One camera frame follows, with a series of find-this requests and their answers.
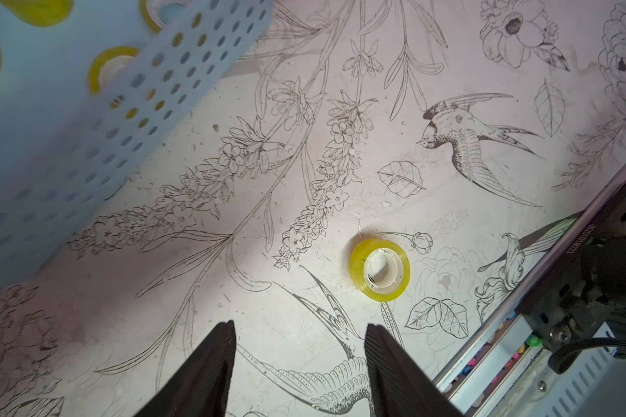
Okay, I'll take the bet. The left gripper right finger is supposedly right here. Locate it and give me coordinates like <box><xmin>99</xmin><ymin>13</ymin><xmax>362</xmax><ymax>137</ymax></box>
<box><xmin>364</xmin><ymin>324</ymin><xmax>461</xmax><ymax>417</ymax></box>

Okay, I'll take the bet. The clear white tape roll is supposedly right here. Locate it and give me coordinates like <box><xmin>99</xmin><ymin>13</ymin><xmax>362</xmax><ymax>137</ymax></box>
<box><xmin>139</xmin><ymin>0</ymin><xmax>191</xmax><ymax>34</ymax></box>

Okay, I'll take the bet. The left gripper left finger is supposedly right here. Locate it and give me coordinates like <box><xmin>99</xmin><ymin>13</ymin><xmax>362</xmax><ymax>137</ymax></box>
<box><xmin>136</xmin><ymin>321</ymin><xmax>236</xmax><ymax>417</ymax></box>

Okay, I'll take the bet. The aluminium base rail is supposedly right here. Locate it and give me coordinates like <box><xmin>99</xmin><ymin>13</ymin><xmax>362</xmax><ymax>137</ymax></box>
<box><xmin>434</xmin><ymin>163</ymin><xmax>626</xmax><ymax>416</ymax></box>

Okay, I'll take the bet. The light blue plastic storage basket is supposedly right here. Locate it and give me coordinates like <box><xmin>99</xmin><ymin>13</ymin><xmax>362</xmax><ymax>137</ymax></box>
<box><xmin>0</xmin><ymin>1</ymin><xmax>274</xmax><ymax>287</ymax></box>

